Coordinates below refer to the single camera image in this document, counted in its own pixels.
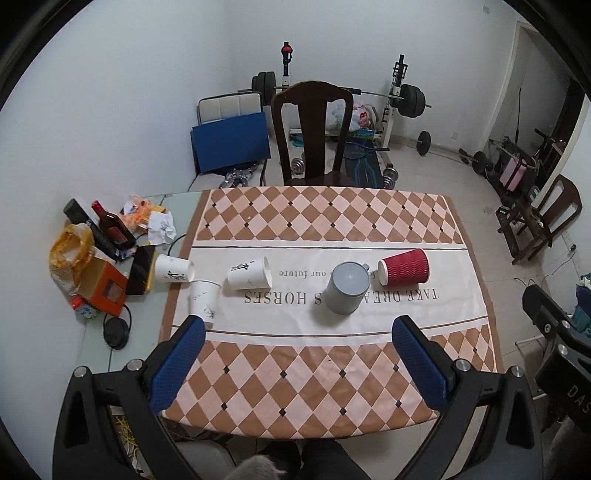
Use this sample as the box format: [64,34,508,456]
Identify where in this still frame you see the grey ribbed mug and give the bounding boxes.
[324,261,370,316]

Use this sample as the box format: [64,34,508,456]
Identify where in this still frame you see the red ripple paper cup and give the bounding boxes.
[377,249,430,287]

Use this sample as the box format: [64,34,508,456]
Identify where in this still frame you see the white paper cup front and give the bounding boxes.
[188,280,221,330]

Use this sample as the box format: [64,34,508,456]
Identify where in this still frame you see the white paper cup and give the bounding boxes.
[226,257,273,290]
[188,280,221,330]
[154,255,194,283]

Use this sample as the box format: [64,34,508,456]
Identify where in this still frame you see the white paper cup left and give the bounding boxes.
[154,255,194,283]

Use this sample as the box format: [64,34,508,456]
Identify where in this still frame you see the white paper cup centre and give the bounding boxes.
[226,257,273,290]

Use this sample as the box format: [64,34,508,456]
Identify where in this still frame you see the black round disc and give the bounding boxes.
[102,304,132,350]

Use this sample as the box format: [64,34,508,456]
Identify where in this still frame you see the small blue white packet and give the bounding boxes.
[70,295,98,319]

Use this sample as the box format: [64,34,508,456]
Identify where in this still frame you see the orange window box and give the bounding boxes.
[78,258,127,317]

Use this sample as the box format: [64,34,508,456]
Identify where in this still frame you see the yellow plastic bag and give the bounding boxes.
[48,223,94,295]

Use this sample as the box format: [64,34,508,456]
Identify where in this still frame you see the dark liquor bottle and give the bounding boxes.
[91,200,136,251]

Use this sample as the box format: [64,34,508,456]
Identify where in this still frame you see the crumpled white tissue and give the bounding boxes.
[147,210,177,246]

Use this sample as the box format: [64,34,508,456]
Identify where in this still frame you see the small barbell on floor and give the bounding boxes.
[415,130,470,163]

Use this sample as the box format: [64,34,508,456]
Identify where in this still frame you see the orange snack wrapper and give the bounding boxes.
[118,195,166,233]

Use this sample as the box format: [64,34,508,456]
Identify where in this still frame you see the black bottle box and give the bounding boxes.
[63,198,120,262]

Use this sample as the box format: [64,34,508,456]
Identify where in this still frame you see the checkered brown pink tablecloth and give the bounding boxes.
[164,186,501,439]

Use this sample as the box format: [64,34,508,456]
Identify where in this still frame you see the dark exercise mat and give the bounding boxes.
[344,143,384,189]

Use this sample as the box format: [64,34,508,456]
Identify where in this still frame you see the barbell with black plates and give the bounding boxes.
[238,71,431,118]

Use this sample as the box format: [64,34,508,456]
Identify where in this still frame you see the white red plastic bag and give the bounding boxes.
[349,103,377,132]

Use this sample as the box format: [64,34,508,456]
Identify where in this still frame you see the blue folded mat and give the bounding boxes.
[190,112,271,174]

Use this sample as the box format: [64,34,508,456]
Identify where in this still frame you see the white barbell rack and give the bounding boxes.
[271,41,410,167]

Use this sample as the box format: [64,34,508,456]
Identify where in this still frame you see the white padded chair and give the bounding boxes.
[190,90,271,190]

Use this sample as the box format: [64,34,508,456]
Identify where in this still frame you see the dark wooden chair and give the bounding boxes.
[271,81,355,187]

